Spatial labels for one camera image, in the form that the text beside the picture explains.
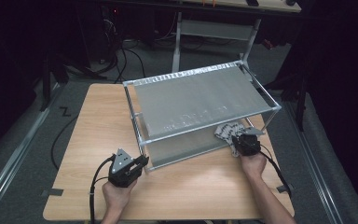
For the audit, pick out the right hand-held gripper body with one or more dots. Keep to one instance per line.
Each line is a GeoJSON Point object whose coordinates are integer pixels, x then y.
{"type": "Point", "coordinates": [248, 144]}

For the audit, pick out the person's left hand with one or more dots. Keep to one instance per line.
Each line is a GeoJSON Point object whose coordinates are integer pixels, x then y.
{"type": "Point", "coordinates": [118, 196]}

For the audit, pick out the black-and-white striped cloth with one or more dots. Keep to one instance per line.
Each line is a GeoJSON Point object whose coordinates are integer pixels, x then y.
{"type": "Point", "coordinates": [227, 132]}

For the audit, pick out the dark computer tower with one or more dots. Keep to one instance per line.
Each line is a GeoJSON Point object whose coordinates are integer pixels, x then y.
{"type": "Point", "coordinates": [108, 28]}

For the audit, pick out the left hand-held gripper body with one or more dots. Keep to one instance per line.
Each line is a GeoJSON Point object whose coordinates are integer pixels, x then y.
{"type": "Point", "coordinates": [121, 161]}

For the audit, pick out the black stand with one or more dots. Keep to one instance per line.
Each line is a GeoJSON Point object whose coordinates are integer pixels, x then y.
{"type": "Point", "coordinates": [46, 87]}
{"type": "Point", "coordinates": [300, 105]}

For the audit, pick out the metal floor rail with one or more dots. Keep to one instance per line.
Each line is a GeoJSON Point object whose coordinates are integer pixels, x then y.
{"type": "Point", "coordinates": [322, 186]}
{"type": "Point", "coordinates": [11, 161]}

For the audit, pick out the red object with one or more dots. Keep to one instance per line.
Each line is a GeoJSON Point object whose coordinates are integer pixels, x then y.
{"type": "Point", "coordinates": [268, 44]}

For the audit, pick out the small black device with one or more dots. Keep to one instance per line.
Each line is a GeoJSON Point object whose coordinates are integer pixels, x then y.
{"type": "Point", "coordinates": [252, 2]}
{"type": "Point", "coordinates": [291, 2]}

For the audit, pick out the grey two-tier shelf rack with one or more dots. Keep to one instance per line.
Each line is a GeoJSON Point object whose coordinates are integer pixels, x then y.
{"type": "Point", "coordinates": [199, 99]}

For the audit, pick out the person's right hand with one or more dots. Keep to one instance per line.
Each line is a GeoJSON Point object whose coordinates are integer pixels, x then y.
{"type": "Point", "coordinates": [253, 165]}

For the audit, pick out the white-legged wooden desk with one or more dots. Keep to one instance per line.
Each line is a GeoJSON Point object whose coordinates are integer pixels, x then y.
{"type": "Point", "coordinates": [217, 29]}

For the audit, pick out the grey tape piece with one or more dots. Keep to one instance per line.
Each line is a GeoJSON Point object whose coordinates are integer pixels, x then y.
{"type": "Point", "coordinates": [282, 188]}
{"type": "Point", "coordinates": [52, 192]}

